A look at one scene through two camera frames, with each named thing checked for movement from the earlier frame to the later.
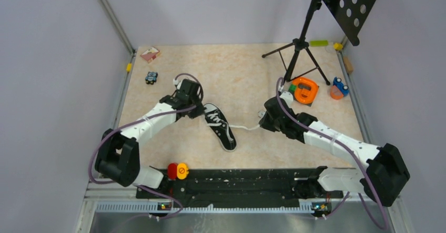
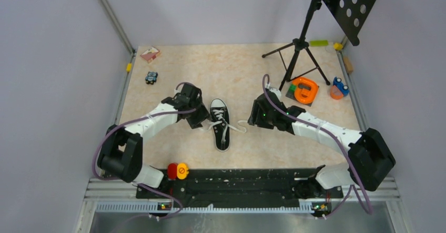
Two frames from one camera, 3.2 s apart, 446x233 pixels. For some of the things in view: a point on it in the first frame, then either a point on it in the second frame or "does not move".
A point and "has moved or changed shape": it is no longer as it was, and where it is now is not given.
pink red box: (150, 54) does not move
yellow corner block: (338, 46) does not move
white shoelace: (217, 122) has moved or changed shape
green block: (318, 43) does not move
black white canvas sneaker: (220, 127) has moved or changed shape
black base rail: (234, 185) does not move
